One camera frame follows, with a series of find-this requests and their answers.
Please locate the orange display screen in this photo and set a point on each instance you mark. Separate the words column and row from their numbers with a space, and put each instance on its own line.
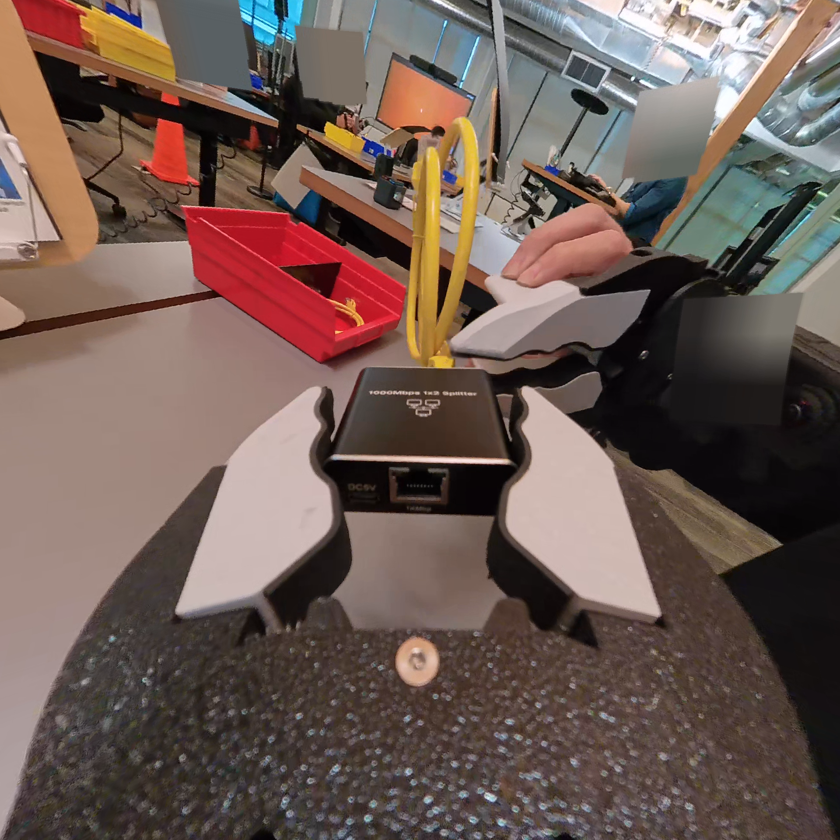
column 426, row 98

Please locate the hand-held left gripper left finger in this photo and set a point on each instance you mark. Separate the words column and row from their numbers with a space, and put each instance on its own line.
column 262, row 512

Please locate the yellow plastic bin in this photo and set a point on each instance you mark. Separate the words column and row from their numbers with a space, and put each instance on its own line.
column 344, row 136

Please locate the person's right hand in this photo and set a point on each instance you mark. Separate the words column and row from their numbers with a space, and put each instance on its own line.
column 571, row 249

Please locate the white round stand base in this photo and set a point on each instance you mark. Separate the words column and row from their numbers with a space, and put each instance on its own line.
column 10, row 315

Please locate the stack of red bins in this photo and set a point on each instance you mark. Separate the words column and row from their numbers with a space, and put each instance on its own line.
column 46, row 19

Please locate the stack of yellow bins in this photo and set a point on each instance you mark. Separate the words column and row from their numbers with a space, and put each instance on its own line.
column 124, row 36

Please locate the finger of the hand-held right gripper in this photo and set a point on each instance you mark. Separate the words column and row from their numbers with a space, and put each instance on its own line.
column 544, row 318
column 558, row 390

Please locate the black desktop device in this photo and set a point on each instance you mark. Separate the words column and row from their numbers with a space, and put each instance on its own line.
column 390, row 193

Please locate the black ethernet splitter box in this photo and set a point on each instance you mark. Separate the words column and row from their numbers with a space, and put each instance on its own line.
column 420, row 420

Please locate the printed instruction sheet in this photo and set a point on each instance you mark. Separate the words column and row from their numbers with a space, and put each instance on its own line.
column 13, row 190

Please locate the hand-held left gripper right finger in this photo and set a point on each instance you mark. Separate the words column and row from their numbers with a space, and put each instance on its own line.
column 577, row 518

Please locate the black bin divider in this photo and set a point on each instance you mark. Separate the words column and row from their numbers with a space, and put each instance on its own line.
column 315, row 275

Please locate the red plastic bin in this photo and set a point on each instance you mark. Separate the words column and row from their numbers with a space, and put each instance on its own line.
column 262, row 308

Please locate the orange traffic cone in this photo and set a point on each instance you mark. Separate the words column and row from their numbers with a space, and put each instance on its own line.
column 170, row 151

